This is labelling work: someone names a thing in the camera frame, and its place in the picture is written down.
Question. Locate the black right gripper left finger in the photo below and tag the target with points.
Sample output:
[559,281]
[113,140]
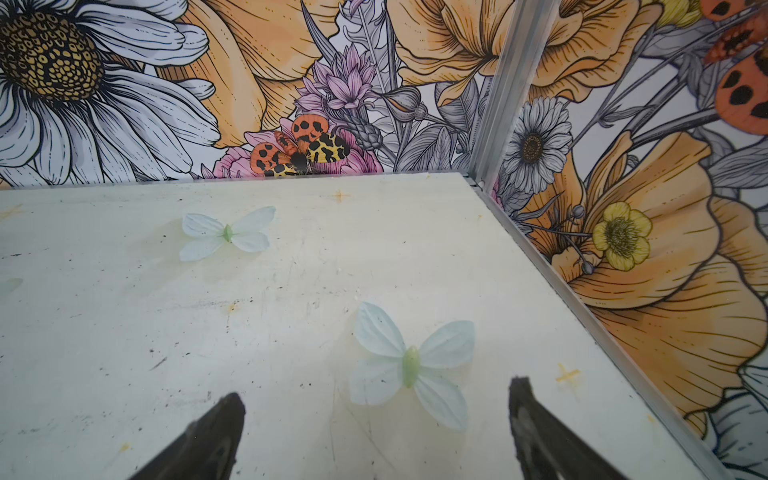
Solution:
[206,449]

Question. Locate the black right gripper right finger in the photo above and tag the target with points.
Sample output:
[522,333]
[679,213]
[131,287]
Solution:
[545,447]

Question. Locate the aluminium table edge rail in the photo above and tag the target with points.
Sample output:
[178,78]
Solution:
[697,452]

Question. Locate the aluminium corner post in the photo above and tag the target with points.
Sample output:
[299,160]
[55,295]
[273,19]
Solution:
[524,45]

